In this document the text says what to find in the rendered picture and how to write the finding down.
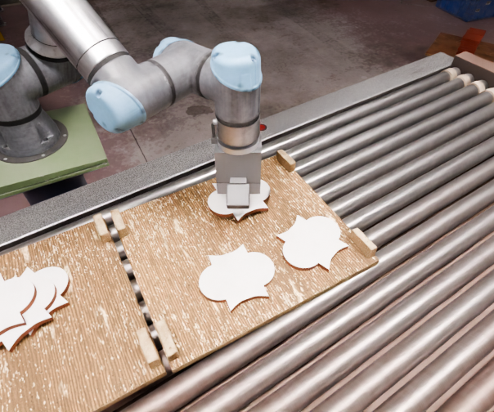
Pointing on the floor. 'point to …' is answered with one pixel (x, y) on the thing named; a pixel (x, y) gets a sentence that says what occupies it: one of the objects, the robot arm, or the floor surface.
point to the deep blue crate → (470, 8)
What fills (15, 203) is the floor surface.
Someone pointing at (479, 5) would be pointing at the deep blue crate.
